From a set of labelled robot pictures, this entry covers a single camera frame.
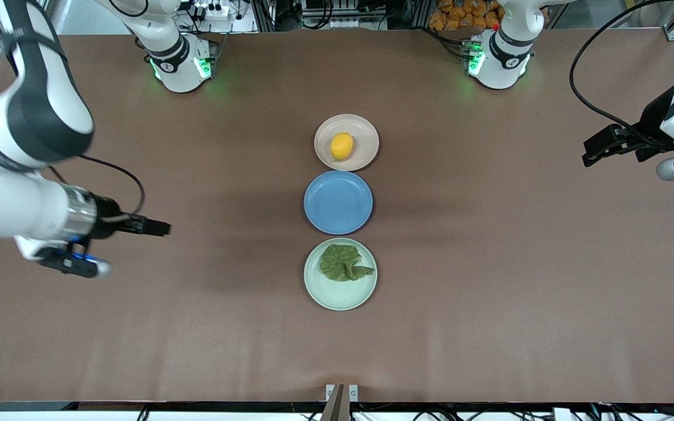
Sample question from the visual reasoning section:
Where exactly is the green lettuce leaf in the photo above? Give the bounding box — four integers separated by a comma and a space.
319, 243, 376, 283

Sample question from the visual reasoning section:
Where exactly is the yellow lemon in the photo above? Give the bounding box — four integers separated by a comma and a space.
330, 132, 355, 162

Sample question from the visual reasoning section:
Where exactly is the brown table cover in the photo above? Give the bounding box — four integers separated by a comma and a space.
0, 28, 674, 405

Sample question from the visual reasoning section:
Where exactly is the orange packets pile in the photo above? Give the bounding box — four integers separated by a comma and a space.
428, 0, 503, 31

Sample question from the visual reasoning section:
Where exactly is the blue plate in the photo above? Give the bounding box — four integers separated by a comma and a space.
304, 170, 374, 236

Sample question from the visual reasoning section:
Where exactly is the pale green plate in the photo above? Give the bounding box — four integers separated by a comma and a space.
304, 237, 379, 311

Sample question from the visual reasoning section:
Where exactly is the white power strip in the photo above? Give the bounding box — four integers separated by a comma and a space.
192, 1, 231, 19

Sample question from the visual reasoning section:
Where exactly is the beige plate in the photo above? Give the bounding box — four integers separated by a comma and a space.
314, 113, 380, 172

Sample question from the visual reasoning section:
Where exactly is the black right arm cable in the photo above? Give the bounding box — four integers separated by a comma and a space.
0, 0, 147, 226

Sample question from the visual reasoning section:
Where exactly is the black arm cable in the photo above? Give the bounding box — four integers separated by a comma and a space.
0, 0, 147, 226
569, 0, 671, 148

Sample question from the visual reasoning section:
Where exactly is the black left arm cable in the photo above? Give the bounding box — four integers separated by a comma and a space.
569, 0, 671, 148

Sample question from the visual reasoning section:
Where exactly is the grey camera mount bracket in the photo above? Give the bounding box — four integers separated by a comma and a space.
321, 384, 359, 421

